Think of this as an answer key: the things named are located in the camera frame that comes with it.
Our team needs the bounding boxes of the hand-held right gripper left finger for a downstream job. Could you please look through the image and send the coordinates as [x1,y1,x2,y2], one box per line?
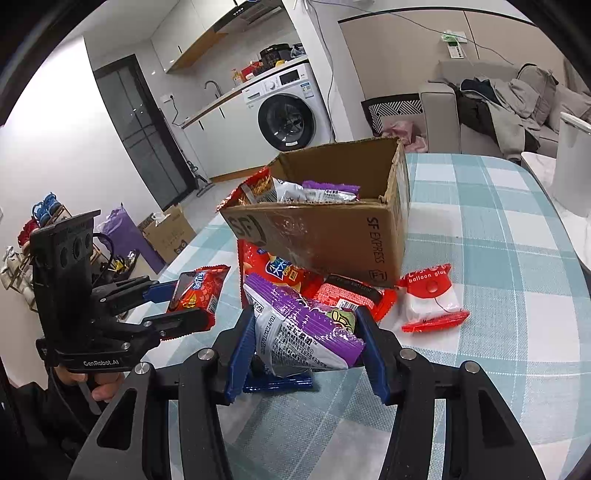
[67,305,257,480]

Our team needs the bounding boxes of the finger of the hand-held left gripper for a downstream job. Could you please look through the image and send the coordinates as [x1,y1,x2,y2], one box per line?
[92,276,178,319]
[115,308,209,342]

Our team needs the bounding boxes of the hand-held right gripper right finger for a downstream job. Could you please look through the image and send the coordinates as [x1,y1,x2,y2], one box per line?
[353,305,541,480]

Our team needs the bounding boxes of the red gold snack packet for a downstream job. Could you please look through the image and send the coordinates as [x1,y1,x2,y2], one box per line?
[166,264,232,329]

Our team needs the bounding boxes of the red biscuit packet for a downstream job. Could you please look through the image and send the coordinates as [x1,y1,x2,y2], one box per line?
[314,273,399,321]

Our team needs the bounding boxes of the red white glue packet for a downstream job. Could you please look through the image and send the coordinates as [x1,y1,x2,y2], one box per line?
[397,263,471,334]

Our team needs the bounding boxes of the brown cardboard box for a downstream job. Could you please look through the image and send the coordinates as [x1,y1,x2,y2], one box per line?
[217,136,411,289]

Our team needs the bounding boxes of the silver white snack packet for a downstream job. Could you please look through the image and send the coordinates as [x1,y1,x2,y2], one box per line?
[272,178,308,203]

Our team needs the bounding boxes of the person's left forearm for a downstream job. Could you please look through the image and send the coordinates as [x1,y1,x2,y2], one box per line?
[0,369,102,480]

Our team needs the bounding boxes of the person's left hand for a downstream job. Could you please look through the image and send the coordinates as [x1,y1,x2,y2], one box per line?
[60,369,125,402]

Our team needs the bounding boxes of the shoe rack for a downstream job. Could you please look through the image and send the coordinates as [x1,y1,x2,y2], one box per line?
[0,203,70,315]

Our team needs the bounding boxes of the small cardboard box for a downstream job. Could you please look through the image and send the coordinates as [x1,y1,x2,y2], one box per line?
[139,205,197,264]

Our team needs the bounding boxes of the purple bag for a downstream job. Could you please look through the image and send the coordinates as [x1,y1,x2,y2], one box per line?
[95,205,164,275]

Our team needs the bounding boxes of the red shoes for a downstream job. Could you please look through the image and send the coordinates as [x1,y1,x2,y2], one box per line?
[17,219,42,247]

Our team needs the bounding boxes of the blue shoes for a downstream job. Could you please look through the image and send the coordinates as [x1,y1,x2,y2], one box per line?
[31,194,61,222]

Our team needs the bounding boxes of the floor mop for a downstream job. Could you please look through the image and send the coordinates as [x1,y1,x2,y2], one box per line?
[178,120,214,198]

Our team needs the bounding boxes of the black glass door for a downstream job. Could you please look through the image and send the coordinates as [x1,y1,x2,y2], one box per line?
[92,54,192,210]

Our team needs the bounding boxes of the white base cabinet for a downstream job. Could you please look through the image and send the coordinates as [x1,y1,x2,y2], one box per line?
[180,90,273,182]

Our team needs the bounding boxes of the white washing machine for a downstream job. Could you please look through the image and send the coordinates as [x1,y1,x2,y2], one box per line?
[241,62,334,152]

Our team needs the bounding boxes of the pink cloth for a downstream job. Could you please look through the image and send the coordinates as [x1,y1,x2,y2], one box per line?
[381,120,430,153]

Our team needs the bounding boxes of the black white patterned basket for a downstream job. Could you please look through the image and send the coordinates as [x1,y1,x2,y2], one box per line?
[361,93,423,134]

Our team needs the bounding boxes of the white marble side table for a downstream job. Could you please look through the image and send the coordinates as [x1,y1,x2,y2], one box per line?
[521,151,591,222]

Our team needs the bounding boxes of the grey sofa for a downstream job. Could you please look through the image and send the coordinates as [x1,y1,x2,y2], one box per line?
[418,60,591,160]

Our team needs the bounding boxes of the black pressure cooker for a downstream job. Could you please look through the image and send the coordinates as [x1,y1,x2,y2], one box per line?
[259,43,291,65]

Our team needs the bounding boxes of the pile of clothes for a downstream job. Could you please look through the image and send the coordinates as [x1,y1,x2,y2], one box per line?
[455,78,543,160]

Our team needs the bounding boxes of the white cylindrical container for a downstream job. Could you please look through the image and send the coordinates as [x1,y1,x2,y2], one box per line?
[551,111,591,217]

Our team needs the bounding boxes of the range hood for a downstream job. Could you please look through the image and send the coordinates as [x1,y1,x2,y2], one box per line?
[212,0,283,33]

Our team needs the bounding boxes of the dark grey cushion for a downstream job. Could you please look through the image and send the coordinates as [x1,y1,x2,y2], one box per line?
[516,62,559,130]

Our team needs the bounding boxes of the light grey cushion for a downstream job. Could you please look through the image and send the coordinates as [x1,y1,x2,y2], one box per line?
[545,84,591,130]

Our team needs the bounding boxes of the white wall cabinets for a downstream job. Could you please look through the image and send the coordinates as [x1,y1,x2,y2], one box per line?
[150,0,284,75]

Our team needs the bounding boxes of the white wall power strip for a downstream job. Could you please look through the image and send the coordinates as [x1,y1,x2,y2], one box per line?
[440,28,468,58]

